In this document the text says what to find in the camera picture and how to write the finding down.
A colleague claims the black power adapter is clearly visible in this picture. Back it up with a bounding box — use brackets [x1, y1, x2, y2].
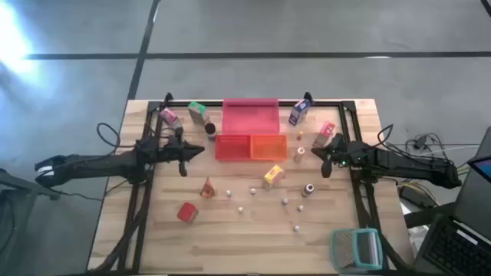
[398, 184, 427, 209]

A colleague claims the red slotted plastic basket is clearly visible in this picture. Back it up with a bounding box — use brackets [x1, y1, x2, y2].
[214, 133, 253, 161]

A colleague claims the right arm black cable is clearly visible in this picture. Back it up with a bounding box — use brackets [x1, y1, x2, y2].
[377, 123, 396, 146]

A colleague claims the orange taco seasoning bag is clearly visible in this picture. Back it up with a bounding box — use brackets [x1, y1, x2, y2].
[199, 176, 217, 199]

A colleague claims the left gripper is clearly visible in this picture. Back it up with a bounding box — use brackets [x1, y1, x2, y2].
[164, 139, 206, 160]

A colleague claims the black metal stand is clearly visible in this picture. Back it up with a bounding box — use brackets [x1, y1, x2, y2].
[0, 168, 62, 276]

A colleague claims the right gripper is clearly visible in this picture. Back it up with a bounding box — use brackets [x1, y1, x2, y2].
[311, 133, 360, 166]

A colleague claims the red Froot Loops box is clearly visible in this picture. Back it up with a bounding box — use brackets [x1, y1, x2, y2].
[312, 121, 337, 149]

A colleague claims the green cereal box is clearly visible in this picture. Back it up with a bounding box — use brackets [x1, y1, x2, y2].
[187, 100, 211, 126]

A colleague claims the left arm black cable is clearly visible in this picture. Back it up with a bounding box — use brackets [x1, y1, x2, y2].
[95, 122, 137, 150]

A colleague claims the black floor cable bundle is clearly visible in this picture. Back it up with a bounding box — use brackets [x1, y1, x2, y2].
[404, 132, 480, 158]

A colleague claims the black-lidded spice jar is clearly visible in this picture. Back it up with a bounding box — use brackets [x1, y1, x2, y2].
[204, 121, 217, 142]

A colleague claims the red-lidded patterned can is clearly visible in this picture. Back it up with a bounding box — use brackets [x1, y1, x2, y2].
[176, 202, 199, 224]

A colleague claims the yellow Corn Pops box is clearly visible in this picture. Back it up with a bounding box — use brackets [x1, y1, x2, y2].
[262, 164, 286, 189]

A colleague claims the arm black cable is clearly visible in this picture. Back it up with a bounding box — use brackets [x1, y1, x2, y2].
[377, 123, 396, 146]
[95, 122, 137, 150]

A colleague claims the black aluminium table frame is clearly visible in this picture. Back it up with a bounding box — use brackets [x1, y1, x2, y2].
[114, 91, 388, 275]

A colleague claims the black floor beam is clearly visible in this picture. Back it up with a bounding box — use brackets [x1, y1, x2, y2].
[404, 202, 461, 230]

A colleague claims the laptop with black keyboard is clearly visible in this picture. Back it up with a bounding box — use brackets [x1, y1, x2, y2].
[413, 212, 491, 276]

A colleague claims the open grey laptop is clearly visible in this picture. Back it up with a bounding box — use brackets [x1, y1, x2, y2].
[452, 126, 491, 231]

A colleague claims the orange slotted plastic basket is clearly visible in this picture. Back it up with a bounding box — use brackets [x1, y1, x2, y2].
[249, 133, 289, 162]

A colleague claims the teal-framed metal grater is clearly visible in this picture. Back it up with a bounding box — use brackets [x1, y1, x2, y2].
[329, 228, 384, 274]

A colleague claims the blue Frosted Flakes box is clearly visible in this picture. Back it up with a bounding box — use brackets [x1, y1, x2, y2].
[288, 98, 312, 127]

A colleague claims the pink plastic tray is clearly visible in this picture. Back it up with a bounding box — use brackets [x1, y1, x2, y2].
[221, 97, 281, 136]

